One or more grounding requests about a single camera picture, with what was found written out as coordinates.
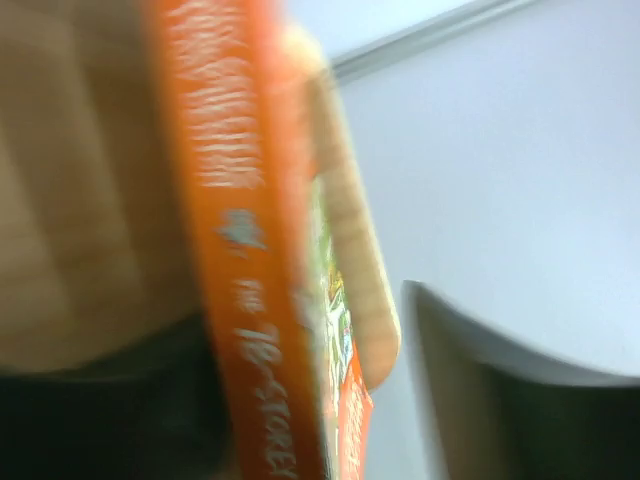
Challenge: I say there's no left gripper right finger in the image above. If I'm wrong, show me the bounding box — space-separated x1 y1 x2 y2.
403 281 639 479

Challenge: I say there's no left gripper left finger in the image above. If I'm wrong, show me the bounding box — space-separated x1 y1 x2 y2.
1 315 237 479

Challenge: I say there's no orange 78-Storey Treehouse book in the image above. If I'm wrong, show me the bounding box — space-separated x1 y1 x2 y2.
146 1 372 479

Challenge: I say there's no wooden two-tier bookshelf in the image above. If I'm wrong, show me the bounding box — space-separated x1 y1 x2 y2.
0 0 402 391

